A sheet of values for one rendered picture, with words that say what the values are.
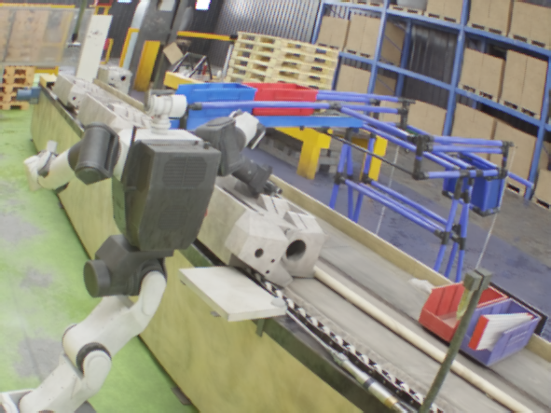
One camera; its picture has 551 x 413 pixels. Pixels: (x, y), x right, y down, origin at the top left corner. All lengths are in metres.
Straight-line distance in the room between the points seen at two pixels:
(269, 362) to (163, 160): 0.74
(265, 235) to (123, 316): 0.56
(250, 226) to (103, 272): 0.55
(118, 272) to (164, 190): 0.30
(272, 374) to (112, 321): 0.54
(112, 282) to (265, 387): 0.62
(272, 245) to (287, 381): 0.47
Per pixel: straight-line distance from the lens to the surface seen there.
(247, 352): 1.98
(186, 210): 1.58
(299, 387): 1.77
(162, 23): 8.85
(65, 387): 1.82
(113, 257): 1.69
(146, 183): 1.51
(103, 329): 1.76
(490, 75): 12.10
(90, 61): 7.97
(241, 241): 1.92
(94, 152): 1.54
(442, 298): 2.08
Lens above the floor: 1.57
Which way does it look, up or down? 16 degrees down
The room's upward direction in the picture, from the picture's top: 13 degrees clockwise
